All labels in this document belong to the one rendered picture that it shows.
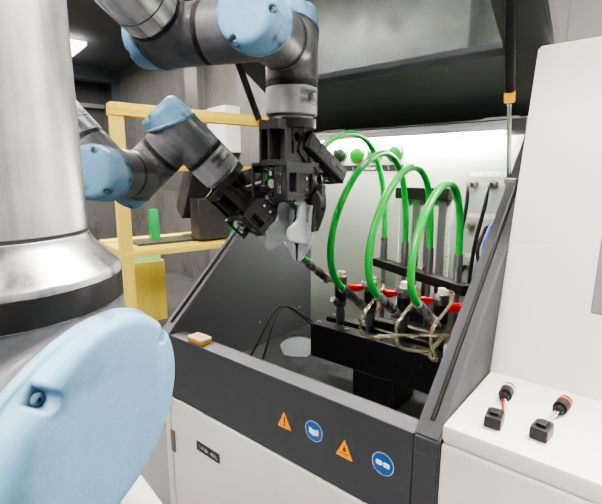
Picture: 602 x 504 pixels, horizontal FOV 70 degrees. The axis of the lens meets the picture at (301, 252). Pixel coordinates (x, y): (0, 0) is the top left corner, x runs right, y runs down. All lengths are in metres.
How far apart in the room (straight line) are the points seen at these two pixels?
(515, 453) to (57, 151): 0.60
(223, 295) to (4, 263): 0.97
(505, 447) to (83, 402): 0.55
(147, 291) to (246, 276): 2.95
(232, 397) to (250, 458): 0.13
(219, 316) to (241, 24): 0.80
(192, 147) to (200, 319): 0.52
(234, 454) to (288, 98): 0.73
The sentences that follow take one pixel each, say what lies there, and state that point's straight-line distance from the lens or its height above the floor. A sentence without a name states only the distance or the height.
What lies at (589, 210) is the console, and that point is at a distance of 0.85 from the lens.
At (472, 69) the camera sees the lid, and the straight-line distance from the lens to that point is 1.05.
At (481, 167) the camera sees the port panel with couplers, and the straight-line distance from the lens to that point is 1.14.
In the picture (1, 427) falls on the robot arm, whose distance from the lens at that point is 0.21.
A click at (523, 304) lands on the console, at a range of 0.85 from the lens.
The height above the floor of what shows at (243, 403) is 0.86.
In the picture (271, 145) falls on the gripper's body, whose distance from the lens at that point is 0.63.
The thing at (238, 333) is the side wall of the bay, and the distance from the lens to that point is 1.23.
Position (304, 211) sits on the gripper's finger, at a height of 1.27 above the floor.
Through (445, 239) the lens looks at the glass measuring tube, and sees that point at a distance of 1.17.
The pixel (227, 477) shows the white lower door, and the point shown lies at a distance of 1.09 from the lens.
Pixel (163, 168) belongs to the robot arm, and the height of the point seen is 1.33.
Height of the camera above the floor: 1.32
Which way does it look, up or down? 10 degrees down
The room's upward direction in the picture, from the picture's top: straight up
